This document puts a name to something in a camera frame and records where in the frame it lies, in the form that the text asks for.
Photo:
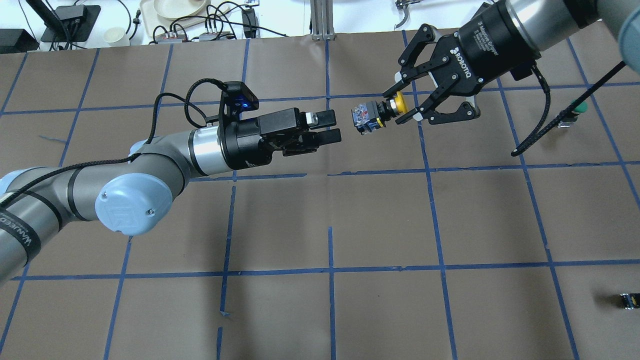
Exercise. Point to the black power adapter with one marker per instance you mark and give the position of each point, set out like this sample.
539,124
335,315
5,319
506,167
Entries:
250,23

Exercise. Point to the yellow push button switch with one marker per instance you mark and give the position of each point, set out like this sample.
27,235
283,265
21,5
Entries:
370,116

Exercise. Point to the green push button switch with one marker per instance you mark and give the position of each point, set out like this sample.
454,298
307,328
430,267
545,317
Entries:
571,117

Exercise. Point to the aluminium frame post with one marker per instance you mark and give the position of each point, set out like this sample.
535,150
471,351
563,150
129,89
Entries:
322,20

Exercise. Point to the white paper cup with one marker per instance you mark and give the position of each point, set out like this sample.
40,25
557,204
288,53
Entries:
116,37

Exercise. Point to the black button switch part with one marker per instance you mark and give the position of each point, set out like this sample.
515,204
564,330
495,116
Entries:
630,300

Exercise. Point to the beige square tray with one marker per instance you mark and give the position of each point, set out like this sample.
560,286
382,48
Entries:
151,20

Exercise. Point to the black camera stand base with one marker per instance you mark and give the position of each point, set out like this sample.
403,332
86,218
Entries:
68,23

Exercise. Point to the beige round plate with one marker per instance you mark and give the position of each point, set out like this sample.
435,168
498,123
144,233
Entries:
174,9

